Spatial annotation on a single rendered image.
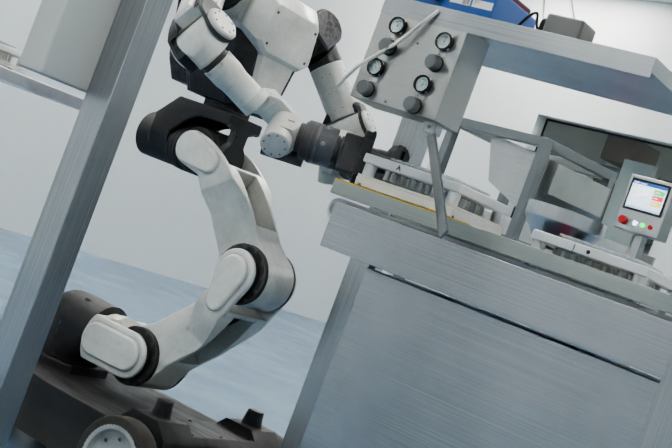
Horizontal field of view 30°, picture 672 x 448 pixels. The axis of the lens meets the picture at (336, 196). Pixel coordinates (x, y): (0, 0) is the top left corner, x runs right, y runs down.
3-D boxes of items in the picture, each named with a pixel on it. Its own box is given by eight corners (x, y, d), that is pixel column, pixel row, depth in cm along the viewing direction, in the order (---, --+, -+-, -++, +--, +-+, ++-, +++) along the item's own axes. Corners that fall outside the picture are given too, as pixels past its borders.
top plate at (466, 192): (508, 216, 272) (511, 207, 272) (458, 193, 251) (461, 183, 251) (416, 185, 285) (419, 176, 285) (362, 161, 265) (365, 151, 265)
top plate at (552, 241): (529, 237, 242) (533, 227, 242) (574, 258, 262) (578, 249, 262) (646, 277, 228) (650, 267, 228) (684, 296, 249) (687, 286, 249)
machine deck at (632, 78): (380, 11, 265) (386, -7, 265) (458, 64, 296) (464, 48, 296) (649, 77, 230) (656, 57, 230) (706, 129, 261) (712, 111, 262)
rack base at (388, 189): (500, 237, 272) (504, 227, 272) (449, 216, 251) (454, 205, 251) (408, 205, 285) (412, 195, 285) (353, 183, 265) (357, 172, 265)
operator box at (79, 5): (16, 64, 208) (70, -82, 209) (86, 93, 222) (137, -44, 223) (39, 72, 205) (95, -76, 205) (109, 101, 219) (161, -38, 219)
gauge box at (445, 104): (349, 95, 265) (381, 7, 265) (373, 108, 273) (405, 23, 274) (434, 120, 252) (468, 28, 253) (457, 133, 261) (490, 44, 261)
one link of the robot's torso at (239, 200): (220, 314, 283) (160, 147, 303) (264, 324, 298) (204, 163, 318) (271, 282, 278) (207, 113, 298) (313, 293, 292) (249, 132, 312)
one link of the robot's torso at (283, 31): (128, 71, 302) (181, -66, 303) (212, 109, 331) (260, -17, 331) (218, 102, 286) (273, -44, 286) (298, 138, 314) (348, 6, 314)
